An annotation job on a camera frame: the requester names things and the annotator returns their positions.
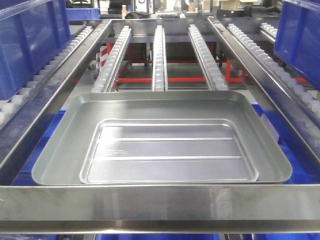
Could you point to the small silver ribbed tray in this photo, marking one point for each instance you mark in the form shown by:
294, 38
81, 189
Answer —
172, 151

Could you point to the large grey metal tray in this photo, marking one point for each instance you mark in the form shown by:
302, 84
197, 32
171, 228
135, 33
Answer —
62, 159

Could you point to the blue bin under tray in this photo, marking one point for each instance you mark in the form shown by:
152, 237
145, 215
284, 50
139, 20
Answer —
303, 172

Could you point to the steel rack front bar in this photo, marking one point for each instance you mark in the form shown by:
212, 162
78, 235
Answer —
216, 208

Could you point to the far right roller track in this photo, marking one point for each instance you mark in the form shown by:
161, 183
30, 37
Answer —
290, 82

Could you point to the roller track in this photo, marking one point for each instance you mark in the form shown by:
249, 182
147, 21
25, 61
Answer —
290, 82
8, 109

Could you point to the far left roller track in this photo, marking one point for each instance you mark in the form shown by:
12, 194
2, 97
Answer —
8, 109

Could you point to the blue bin upper left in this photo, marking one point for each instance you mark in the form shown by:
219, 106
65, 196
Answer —
32, 33

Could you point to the blue bin upper right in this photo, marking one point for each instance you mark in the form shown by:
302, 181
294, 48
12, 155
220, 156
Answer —
298, 38

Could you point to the centre roller track rail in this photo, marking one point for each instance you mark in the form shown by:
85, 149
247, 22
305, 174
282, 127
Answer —
159, 61

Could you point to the roller track rail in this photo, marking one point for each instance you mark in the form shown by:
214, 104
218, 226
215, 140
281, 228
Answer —
109, 72
212, 74
159, 61

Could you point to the left roller track rail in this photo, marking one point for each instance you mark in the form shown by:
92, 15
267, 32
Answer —
109, 72

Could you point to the right roller track rail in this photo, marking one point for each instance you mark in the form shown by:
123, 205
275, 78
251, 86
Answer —
212, 74

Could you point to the red floor frame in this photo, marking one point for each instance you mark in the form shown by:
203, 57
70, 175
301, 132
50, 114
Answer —
106, 49

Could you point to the steel left divider rail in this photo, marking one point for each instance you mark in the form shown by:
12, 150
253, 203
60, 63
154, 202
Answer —
23, 131

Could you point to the steel divider rail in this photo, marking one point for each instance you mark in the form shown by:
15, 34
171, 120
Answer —
23, 131
302, 121

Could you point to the steel right divider rail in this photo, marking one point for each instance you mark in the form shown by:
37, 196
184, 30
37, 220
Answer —
302, 121

